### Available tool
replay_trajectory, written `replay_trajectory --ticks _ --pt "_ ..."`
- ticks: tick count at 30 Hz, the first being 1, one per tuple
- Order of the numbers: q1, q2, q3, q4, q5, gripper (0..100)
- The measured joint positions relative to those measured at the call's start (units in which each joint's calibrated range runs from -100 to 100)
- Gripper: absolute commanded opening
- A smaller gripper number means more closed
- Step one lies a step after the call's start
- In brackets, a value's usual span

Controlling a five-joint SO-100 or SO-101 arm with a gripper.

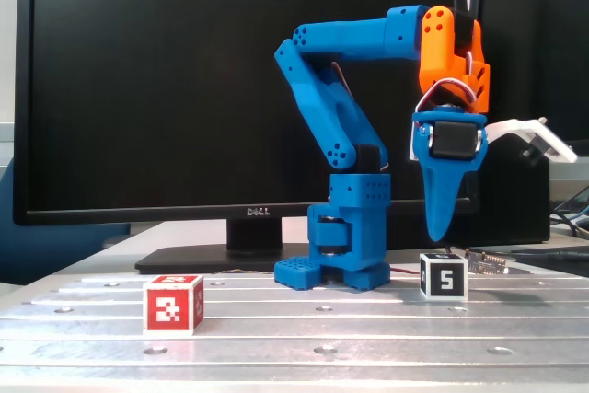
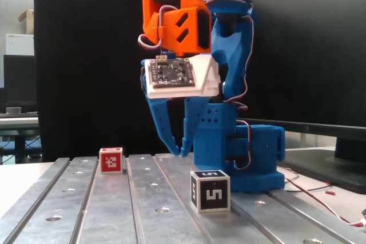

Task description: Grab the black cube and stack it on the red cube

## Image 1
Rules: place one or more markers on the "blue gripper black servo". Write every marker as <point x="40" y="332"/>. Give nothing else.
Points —
<point x="453" y="140"/>

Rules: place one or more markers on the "blue and orange robot arm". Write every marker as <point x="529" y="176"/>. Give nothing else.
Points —
<point x="349" y="38"/>

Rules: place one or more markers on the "black Dell monitor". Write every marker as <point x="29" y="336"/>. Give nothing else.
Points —
<point x="138" y="89"/>

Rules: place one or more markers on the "black cube with number five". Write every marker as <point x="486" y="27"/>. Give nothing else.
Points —
<point x="444" y="280"/>

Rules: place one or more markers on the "aluminium slotted base plate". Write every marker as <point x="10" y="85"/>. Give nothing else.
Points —
<point x="368" y="356"/>

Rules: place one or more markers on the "red cube with white pattern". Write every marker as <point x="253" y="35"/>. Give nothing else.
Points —
<point x="168" y="310"/>

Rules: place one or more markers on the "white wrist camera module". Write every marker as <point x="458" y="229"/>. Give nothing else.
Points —
<point x="511" y="128"/>

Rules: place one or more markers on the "small bare circuit board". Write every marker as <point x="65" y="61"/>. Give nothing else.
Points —
<point x="488" y="264"/>

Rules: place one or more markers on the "black monitor without logo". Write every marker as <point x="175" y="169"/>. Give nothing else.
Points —
<point x="529" y="43"/>

